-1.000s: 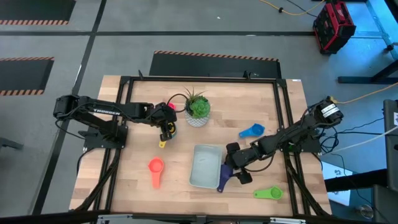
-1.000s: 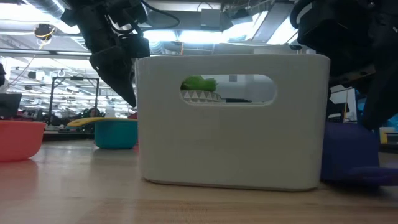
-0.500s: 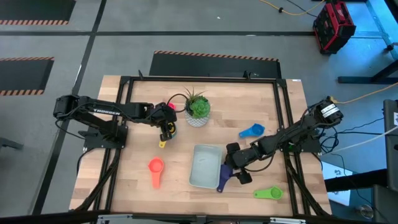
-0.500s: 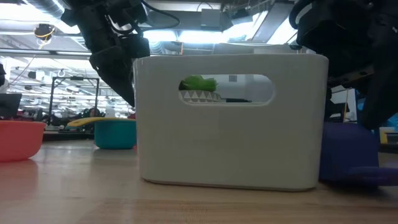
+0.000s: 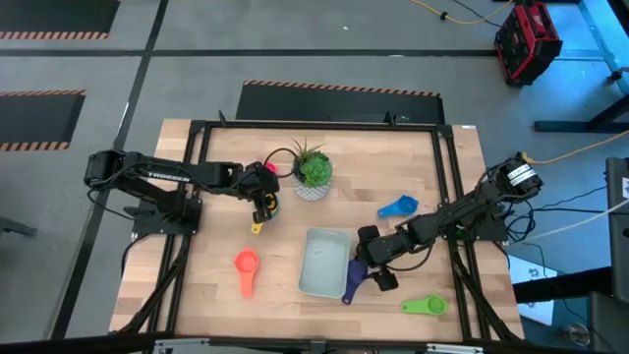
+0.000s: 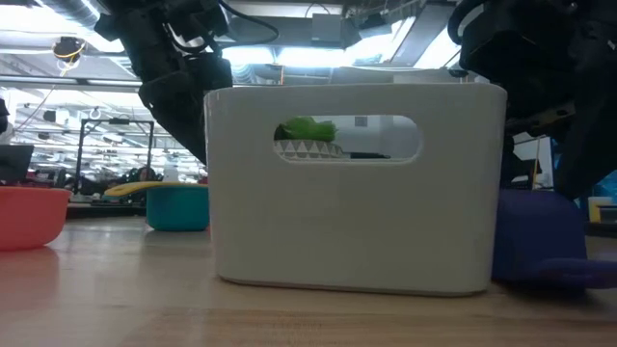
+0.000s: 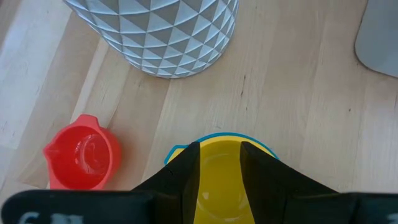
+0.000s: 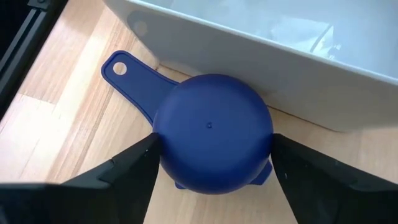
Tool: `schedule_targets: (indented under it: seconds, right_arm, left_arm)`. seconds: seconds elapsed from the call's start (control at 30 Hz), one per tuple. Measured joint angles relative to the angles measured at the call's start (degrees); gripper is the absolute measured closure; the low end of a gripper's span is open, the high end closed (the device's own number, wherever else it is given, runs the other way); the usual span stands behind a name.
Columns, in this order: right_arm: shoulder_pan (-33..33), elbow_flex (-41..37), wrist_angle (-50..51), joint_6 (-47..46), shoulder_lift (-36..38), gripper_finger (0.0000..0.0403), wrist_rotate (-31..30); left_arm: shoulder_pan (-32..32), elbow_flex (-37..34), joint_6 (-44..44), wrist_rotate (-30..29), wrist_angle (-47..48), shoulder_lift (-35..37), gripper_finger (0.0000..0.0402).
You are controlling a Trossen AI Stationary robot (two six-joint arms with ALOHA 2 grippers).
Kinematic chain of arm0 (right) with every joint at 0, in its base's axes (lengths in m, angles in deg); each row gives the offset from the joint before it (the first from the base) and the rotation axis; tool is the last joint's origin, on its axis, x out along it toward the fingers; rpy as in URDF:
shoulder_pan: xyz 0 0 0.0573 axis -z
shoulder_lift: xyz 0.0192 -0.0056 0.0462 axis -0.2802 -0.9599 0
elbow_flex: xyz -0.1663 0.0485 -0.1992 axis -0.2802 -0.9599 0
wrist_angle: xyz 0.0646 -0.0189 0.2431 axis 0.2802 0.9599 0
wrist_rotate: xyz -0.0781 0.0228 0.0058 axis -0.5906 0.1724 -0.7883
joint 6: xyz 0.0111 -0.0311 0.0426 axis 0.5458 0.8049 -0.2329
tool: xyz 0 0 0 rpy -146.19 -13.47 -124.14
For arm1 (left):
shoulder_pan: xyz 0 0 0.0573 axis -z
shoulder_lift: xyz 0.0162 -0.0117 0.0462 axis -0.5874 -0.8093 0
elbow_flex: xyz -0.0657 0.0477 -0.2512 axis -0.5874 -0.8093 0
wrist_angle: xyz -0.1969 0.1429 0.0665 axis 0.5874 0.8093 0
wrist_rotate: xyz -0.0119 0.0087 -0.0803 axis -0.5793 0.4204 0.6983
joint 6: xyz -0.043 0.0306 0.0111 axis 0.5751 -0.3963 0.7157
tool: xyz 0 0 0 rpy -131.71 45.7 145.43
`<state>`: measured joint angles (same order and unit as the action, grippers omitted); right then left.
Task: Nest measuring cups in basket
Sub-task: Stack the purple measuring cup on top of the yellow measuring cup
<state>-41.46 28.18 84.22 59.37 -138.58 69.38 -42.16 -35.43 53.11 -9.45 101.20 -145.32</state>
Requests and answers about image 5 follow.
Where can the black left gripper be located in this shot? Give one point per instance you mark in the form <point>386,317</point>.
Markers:
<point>255,182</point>

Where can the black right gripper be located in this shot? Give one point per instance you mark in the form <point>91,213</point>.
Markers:
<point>388,248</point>

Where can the yellow measuring cup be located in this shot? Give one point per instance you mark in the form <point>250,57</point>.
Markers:
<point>256,228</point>

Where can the purple measuring cup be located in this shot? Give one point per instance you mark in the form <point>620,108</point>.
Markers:
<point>351,287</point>

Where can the clear plastic tray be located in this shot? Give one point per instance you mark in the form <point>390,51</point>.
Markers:
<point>324,263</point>

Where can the pink measuring cup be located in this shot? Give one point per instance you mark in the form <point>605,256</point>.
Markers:
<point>271,168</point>

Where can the orange measuring cup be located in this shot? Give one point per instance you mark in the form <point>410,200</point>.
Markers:
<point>246,263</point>

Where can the blue measuring cup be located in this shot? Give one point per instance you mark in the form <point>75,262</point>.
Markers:
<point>399,206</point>

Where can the green measuring cup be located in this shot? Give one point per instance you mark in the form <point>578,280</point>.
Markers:
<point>425,306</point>

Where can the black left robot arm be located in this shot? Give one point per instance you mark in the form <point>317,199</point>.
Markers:
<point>162,174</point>

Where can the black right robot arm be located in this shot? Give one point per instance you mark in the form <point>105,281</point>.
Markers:
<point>472,209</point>

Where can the green succulent in white pot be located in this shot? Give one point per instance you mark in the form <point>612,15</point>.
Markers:
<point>314,169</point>

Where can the black striped-edge floor mat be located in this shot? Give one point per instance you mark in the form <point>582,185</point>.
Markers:
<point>37,118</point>
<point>54,15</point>
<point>339,105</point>

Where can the white floor sheet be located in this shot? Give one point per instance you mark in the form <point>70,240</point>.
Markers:
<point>535,270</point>

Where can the black desk edge beam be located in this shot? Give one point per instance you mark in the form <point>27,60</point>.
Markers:
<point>565,285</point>

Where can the metal cup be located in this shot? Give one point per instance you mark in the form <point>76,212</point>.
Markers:
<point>576,334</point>

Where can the black overhead crossbar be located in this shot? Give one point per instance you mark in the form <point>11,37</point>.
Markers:
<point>74,344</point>

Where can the dark desk foot bar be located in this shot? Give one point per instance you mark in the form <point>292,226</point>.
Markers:
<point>565,127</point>

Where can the black furniture foot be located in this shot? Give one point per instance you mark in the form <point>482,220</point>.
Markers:
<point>17,227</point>

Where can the dark grey cabinet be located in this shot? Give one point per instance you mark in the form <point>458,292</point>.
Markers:
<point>609,324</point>

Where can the dark grey equipment case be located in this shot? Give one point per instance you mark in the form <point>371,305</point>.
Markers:
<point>618,236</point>

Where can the red and black tool box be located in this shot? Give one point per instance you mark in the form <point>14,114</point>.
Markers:
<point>528,41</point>

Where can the black aluminium table frame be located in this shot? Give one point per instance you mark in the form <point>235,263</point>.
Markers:
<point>319,125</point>

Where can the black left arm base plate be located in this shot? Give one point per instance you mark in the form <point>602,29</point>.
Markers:
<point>147,226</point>

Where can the silver metal bracket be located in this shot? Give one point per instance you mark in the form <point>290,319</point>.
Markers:
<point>179,346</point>
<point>454,349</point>

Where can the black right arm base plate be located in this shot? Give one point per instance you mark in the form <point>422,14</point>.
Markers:
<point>491,233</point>

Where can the blue metal desk frame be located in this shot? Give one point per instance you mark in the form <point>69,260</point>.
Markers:
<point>597,29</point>

